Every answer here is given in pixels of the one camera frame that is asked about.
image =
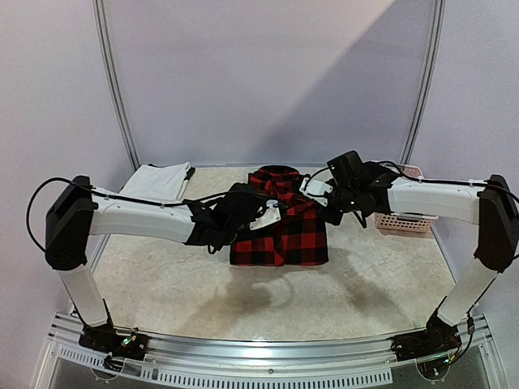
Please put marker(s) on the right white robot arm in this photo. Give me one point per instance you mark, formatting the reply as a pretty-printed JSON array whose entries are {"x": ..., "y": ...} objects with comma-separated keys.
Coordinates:
[{"x": 381, "y": 187}]

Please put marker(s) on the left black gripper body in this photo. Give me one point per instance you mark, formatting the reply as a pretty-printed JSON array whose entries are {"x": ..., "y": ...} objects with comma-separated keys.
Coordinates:
[{"x": 233, "y": 233}]

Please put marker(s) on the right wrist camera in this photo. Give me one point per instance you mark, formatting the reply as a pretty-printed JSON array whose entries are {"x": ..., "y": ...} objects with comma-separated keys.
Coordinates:
[{"x": 316, "y": 190}]

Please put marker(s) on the aluminium front rail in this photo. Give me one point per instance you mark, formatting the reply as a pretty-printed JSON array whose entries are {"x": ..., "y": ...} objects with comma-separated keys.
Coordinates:
[{"x": 183, "y": 362}]

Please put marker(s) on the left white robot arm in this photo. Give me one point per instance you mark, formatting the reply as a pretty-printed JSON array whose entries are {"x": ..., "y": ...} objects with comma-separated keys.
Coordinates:
[{"x": 81, "y": 211}]

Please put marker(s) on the right aluminium frame post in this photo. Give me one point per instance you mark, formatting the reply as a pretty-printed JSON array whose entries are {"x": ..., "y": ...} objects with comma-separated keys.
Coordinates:
[{"x": 431, "y": 54}]

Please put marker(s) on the aluminium frame post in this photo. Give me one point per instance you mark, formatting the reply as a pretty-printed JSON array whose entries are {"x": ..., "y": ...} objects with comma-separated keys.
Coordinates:
[
  {"x": 431, "y": 54},
  {"x": 107, "y": 56}
]

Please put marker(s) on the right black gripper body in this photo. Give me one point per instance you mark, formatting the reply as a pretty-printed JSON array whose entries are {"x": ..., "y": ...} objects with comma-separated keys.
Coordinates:
[{"x": 332, "y": 211}]

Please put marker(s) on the red black plaid garment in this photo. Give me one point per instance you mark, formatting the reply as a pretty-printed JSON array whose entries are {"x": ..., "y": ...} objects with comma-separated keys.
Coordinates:
[{"x": 298, "y": 239}]

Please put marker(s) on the left aluminium frame post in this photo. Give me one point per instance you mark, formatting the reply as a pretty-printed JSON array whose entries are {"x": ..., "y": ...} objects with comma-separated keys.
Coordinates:
[{"x": 107, "y": 56}]

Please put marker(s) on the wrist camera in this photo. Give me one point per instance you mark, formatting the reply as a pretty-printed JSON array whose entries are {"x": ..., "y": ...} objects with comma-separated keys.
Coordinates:
[
  {"x": 316, "y": 190},
  {"x": 271, "y": 215}
]

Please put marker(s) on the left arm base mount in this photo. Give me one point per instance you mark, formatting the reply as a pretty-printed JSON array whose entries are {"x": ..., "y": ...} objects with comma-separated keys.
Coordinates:
[{"x": 106, "y": 339}]

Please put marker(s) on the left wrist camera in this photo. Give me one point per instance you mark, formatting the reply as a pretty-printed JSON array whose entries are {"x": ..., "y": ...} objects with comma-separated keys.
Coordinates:
[{"x": 271, "y": 215}]

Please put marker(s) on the pink plastic laundry basket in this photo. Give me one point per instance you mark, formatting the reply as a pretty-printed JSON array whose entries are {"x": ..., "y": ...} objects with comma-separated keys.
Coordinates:
[{"x": 403, "y": 222}]

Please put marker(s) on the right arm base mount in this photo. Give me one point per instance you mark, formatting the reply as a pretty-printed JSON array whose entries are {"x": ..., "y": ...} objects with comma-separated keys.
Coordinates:
[{"x": 436, "y": 337}]

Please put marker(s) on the white green raglan t-shirt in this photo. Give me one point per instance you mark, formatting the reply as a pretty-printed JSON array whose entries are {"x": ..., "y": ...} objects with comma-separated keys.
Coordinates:
[{"x": 159, "y": 183}]

